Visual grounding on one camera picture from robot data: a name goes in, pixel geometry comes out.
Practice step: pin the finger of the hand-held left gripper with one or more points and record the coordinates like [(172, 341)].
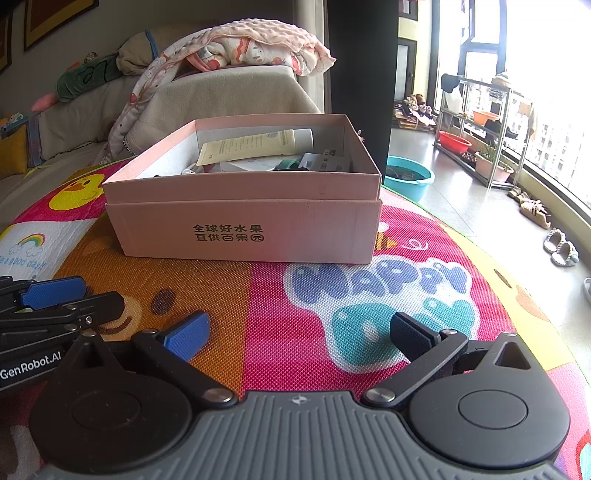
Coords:
[(99, 307), (53, 293)]

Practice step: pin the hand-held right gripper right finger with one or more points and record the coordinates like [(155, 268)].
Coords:
[(411, 337)]

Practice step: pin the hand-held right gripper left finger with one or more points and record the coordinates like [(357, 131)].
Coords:
[(187, 337)]

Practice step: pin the pink cardboard box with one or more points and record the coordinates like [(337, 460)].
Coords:
[(240, 217)]

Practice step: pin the cream lotion tube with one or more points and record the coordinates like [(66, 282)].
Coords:
[(258, 143)]

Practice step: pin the colourful cartoon play mat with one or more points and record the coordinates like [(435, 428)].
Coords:
[(286, 350)]

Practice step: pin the yellow cushion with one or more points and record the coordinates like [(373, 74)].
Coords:
[(13, 152)]

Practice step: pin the blue patterned cushion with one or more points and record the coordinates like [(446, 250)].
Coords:
[(33, 141)]

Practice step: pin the teal plastic basin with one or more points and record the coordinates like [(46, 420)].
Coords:
[(408, 180)]

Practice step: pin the grey slipper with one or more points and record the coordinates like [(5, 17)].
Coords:
[(567, 254), (553, 241)]

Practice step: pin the beige shoe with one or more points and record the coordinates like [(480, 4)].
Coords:
[(535, 214), (515, 193)]

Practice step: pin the pink plant pot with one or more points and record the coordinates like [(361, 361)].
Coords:
[(494, 168)]

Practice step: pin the grey printed small box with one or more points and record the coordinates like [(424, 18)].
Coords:
[(325, 161)]

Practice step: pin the red plastic basin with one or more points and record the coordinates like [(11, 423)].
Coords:
[(455, 142)]

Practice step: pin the green plush toy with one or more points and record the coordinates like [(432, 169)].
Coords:
[(85, 76)]

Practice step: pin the metal storage rack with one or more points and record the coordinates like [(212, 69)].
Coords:
[(503, 134)]

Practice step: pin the pile of shoes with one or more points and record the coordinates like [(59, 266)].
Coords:
[(415, 110)]

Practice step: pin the orange plastic basin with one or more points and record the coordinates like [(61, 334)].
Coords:
[(485, 117)]

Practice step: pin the beige covered sofa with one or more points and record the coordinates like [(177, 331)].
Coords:
[(221, 92)]

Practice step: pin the beige pillow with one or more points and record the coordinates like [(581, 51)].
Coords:
[(134, 53)]

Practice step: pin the black hat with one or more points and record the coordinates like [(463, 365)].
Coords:
[(450, 83)]

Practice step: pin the pink printed baby blanket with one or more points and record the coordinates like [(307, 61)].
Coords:
[(258, 41)]

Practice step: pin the framed wall picture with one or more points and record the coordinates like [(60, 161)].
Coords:
[(57, 21), (4, 44)]

